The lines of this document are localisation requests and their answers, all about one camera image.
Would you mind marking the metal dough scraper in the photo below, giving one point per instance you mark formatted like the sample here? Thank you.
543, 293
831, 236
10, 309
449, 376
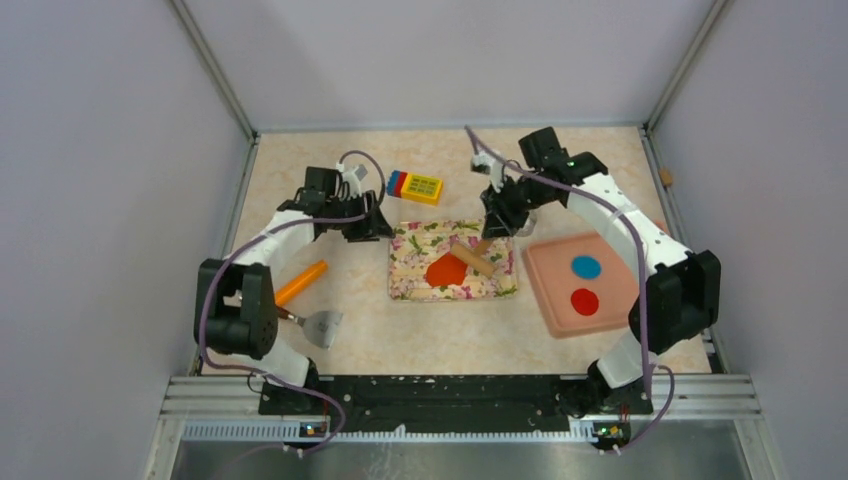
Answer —
319, 328

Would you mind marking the floral cutting board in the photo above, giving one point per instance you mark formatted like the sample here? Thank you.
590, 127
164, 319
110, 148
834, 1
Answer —
417, 245

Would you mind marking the pink plastic tray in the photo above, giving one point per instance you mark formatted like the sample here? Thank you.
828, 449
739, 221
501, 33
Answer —
548, 266

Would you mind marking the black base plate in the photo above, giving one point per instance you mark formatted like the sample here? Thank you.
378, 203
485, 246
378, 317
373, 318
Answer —
453, 404

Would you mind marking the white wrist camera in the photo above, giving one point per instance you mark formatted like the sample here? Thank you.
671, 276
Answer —
350, 181
484, 163

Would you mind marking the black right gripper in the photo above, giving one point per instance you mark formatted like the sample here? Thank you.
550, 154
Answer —
503, 208

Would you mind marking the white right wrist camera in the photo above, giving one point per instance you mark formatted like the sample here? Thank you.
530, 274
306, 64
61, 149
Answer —
484, 163

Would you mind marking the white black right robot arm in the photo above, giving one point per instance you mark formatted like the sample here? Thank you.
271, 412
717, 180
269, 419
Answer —
678, 288

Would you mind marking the red dough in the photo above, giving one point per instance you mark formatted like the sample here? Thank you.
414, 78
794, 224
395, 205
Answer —
446, 271

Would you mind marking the orange plastic knife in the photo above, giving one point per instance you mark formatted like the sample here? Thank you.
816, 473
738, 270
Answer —
300, 283

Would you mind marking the small wooden piece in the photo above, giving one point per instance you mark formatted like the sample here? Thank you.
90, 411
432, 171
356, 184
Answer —
666, 177

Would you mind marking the colourful toy brick block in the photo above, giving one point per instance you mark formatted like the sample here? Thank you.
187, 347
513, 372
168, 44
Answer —
415, 187

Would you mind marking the metal ring cutter purple handle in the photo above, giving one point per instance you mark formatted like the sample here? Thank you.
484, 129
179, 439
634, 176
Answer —
528, 227

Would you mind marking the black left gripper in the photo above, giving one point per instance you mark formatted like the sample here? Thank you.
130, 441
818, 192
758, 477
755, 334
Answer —
361, 216

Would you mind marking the red dough disc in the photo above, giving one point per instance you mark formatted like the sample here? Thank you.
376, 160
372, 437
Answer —
584, 302

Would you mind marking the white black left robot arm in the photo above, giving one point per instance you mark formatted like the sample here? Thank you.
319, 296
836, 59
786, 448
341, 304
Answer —
236, 311

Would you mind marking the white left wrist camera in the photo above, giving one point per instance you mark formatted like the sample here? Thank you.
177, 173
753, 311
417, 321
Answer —
350, 181

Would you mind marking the blue dough disc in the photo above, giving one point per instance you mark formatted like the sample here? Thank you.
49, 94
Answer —
586, 267

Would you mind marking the wooden dough roller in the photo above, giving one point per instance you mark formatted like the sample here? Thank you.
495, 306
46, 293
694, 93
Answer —
473, 257

